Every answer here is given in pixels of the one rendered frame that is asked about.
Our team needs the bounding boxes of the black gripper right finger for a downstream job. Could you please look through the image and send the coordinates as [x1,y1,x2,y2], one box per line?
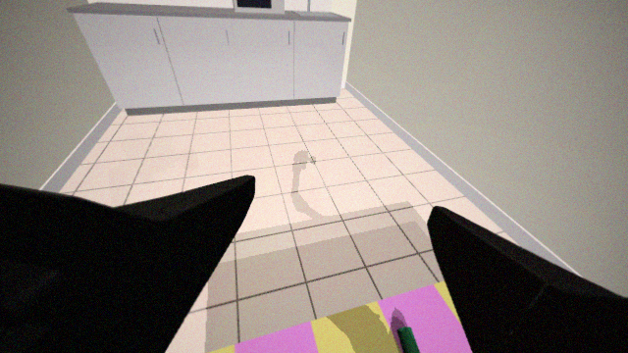
[427,206,628,353]

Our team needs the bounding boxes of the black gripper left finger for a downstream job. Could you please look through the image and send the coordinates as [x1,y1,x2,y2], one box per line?
[0,175,255,353]

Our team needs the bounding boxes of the green cylinder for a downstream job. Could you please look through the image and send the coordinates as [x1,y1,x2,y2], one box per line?
[396,328,421,353]

